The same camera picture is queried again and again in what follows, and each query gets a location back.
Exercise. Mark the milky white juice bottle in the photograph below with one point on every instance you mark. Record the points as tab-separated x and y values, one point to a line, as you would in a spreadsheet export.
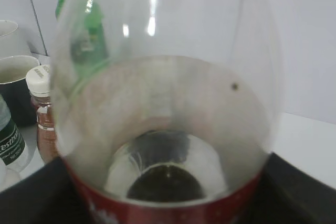
8	177

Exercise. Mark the brown coffee drink bottle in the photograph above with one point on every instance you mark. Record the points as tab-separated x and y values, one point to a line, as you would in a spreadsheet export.
38	82

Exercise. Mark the cola bottle red label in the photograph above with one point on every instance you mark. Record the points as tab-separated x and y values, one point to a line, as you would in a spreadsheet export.
177	124

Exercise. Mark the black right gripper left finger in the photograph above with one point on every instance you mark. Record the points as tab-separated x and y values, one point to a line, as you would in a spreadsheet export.
47	196

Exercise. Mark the white mug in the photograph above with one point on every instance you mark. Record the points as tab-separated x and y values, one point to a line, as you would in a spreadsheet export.
12	42

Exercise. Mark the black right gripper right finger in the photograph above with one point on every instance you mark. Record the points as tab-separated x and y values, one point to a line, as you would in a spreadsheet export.
287	195

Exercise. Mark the dark mug with handle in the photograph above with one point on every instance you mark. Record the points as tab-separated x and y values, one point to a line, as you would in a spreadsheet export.
14	88

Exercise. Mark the green soda bottle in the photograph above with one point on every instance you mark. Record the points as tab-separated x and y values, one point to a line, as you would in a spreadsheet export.
88	47

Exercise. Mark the clear water bottle green label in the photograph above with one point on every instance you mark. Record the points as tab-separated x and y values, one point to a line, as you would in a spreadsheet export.
14	150

